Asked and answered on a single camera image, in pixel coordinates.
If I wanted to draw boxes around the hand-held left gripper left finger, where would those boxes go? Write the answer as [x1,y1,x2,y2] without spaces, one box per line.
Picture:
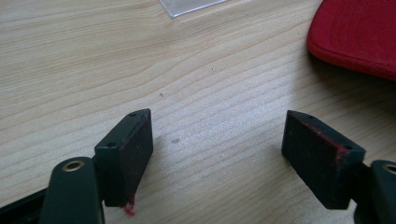
[93,107,154,217]

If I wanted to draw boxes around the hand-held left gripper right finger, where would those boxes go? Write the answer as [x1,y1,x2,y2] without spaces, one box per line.
[280,109,367,210]

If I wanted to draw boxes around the red cap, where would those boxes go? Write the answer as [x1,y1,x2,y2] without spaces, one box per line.
[305,0,396,82]

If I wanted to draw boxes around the clear plastic sheet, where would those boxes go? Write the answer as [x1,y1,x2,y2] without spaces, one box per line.
[159,0,229,19]

